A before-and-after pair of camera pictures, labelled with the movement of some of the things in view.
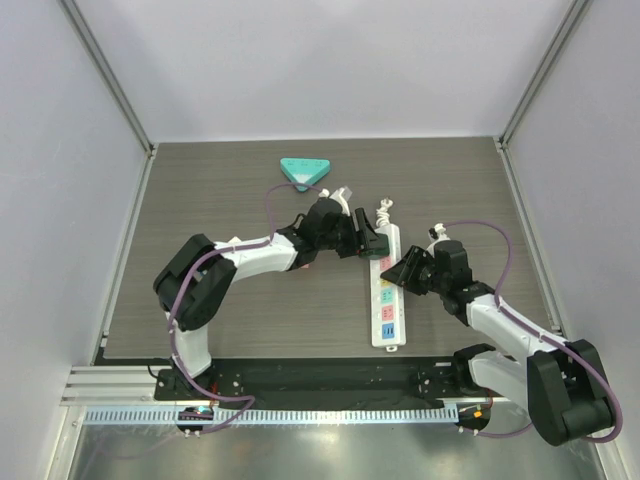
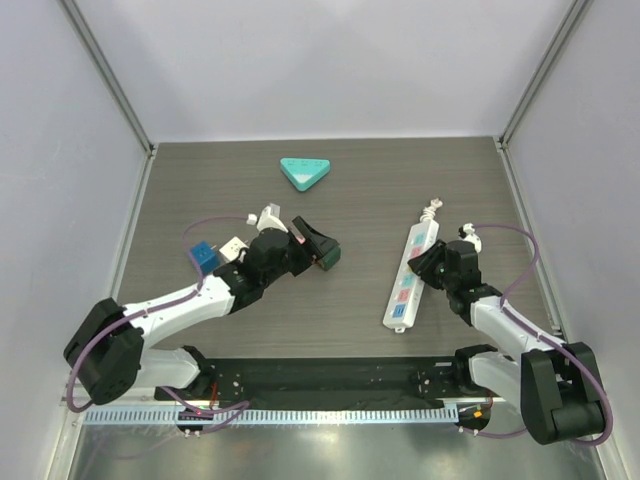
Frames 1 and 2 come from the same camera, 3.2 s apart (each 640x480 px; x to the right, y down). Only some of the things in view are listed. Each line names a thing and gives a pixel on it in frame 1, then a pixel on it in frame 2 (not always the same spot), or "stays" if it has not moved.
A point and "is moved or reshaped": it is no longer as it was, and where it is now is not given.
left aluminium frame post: x=108 y=75 stays
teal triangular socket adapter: x=304 y=170 stays
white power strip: x=387 y=296 is moved or reshaped
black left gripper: x=353 y=247 → x=307 y=257
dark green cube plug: x=379 y=247 → x=330 y=259
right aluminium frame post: x=573 y=17 stays
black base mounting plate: x=322 y=380 stays
